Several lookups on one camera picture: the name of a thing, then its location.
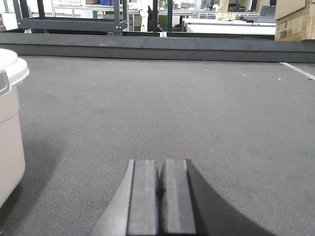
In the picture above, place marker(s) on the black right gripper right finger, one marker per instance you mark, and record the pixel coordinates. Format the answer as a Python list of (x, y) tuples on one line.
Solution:
[(191, 207)]

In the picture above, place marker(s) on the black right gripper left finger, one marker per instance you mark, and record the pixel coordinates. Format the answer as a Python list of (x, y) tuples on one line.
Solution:
[(133, 211)]

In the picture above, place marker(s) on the white plastic bin with lid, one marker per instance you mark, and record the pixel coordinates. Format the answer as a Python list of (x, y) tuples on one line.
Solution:
[(13, 70)]

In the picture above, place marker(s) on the dark low platform edge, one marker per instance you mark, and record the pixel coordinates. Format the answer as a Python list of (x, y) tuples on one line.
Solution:
[(177, 46)]

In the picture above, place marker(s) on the white background tables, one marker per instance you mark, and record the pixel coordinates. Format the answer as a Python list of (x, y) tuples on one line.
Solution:
[(227, 27)]

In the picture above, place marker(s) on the cardboard boxes stack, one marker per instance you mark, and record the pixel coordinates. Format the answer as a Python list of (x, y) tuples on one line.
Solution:
[(295, 20)]

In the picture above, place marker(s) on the black metal shelf frame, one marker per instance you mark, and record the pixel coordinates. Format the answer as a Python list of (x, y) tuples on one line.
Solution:
[(116, 25)]

